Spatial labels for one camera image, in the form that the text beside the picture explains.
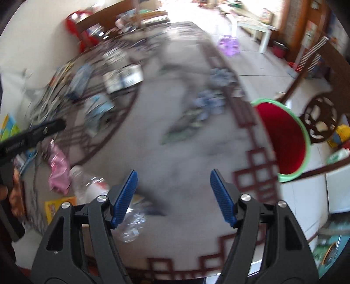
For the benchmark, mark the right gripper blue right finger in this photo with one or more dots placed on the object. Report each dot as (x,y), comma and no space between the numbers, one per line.
(287,257)

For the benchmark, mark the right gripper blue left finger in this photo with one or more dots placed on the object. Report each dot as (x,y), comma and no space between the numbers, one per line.
(61,256)

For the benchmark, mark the clear plastic bottle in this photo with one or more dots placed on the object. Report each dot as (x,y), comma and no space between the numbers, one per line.
(86,187)

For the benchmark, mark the pink plastic wrapper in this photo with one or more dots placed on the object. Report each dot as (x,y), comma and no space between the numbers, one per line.
(59,179)

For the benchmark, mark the red green trash bin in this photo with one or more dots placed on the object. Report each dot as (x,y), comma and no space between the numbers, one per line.
(288,136)

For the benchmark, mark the person's left hand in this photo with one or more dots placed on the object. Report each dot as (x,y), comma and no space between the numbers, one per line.
(14,196)

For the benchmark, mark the dark wooden chair right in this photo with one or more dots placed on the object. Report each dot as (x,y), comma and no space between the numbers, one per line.
(322,114)

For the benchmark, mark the purple plastic stool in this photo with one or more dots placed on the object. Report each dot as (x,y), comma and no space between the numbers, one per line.
(229,45)

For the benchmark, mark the red small waste bin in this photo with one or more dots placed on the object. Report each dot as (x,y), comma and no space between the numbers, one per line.
(279,49)

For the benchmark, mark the white coffee table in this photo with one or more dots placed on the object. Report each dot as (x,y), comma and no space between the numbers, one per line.
(257,26)

